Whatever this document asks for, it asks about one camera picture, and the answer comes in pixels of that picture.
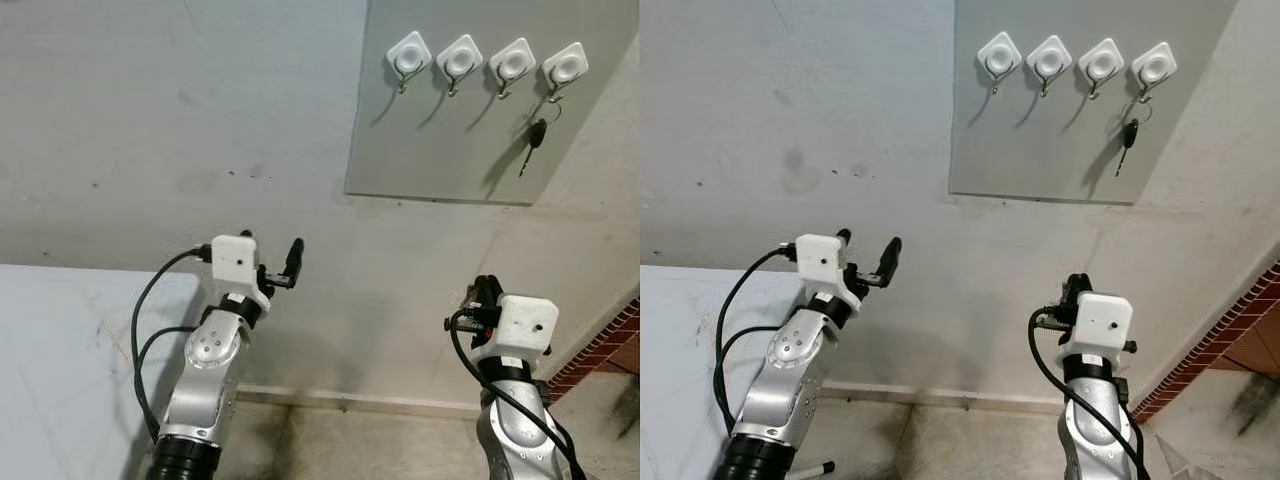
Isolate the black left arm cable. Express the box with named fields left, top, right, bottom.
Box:
left=131, top=248, right=215, bottom=443
left=712, top=246, right=801, bottom=441

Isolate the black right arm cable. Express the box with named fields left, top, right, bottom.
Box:
left=443, top=308, right=586, bottom=480
left=1028, top=308, right=1151, bottom=480

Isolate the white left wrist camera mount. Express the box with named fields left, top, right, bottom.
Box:
left=795, top=234, right=861, bottom=313
left=209, top=234, right=274, bottom=313

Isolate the grey wall board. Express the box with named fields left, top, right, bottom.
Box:
left=345, top=0, right=639, bottom=206
left=948, top=0, right=1239, bottom=206

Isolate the white adhesive wall hook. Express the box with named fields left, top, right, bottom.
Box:
left=386, top=31, right=433, bottom=96
left=436, top=34, right=485, bottom=98
left=976, top=31, right=1023, bottom=96
left=1078, top=38, right=1125, bottom=101
left=541, top=42, right=589, bottom=104
left=1131, top=41, right=1178, bottom=104
left=1026, top=35, right=1073, bottom=98
left=488, top=38, right=537, bottom=101

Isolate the black-headed key on ring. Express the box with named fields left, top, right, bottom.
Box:
left=1114, top=98, right=1153, bottom=179
left=517, top=95, right=563, bottom=179

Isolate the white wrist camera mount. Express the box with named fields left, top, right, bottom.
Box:
left=1056, top=292, right=1136, bottom=367
left=795, top=234, right=861, bottom=313
left=209, top=234, right=274, bottom=313
left=470, top=294, right=560, bottom=365

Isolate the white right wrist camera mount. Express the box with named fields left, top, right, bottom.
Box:
left=1056, top=292, right=1136, bottom=367
left=470, top=294, right=560, bottom=365

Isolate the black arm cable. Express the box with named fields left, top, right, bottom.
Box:
left=1028, top=308, right=1151, bottom=480
left=131, top=248, right=215, bottom=443
left=443, top=308, right=586, bottom=480
left=712, top=246, right=801, bottom=441

